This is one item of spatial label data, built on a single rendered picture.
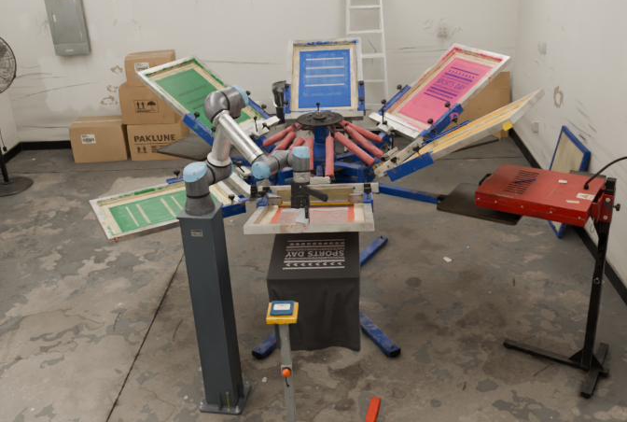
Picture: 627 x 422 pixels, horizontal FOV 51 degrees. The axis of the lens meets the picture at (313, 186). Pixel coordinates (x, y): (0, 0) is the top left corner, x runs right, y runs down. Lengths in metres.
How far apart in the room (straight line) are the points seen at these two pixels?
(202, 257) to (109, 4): 4.87
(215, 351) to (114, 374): 0.88
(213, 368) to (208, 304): 0.41
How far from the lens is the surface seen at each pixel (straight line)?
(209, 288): 3.47
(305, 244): 3.45
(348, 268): 3.21
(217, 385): 3.84
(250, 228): 2.98
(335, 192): 3.50
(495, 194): 3.63
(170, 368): 4.30
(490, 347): 4.33
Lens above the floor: 2.59
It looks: 23 degrees down
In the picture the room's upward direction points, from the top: 3 degrees counter-clockwise
